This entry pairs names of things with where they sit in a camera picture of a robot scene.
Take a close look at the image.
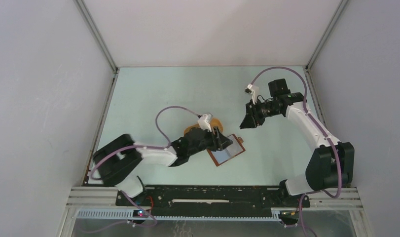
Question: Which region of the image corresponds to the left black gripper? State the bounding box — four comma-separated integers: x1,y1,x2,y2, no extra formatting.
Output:
188,126,232,156

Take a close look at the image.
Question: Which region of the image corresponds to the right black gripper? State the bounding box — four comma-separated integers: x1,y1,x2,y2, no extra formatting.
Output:
240,98,281,129

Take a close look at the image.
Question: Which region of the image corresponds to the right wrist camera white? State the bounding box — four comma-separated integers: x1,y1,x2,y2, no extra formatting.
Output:
245,84,259,96

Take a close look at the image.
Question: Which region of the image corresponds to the brown leather card holder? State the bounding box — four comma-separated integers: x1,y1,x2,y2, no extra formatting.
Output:
207,134,246,167

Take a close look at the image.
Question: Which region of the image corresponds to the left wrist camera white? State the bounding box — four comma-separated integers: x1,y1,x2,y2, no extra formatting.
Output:
197,113,213,132

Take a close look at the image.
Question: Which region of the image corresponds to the orange plastic card tray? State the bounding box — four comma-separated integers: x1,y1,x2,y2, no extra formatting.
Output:
183,118,224,135

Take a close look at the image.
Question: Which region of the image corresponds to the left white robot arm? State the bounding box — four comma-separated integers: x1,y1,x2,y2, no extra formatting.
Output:
90,126,233,206

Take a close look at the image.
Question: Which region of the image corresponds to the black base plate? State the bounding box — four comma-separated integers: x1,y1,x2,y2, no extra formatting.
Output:
135,185,310,217

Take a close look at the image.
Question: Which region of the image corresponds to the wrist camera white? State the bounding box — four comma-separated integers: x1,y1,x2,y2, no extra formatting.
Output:
245,84,259,96
197,113,213,132

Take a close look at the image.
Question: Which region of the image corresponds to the white cable duct strip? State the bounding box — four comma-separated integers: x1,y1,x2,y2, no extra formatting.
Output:
76,208,281,222

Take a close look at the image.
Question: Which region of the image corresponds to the aluminium frame rail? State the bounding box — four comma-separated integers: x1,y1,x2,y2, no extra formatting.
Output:
66,186,363,210

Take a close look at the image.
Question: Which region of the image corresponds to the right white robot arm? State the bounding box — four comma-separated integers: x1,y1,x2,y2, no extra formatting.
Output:
240,79,355,206

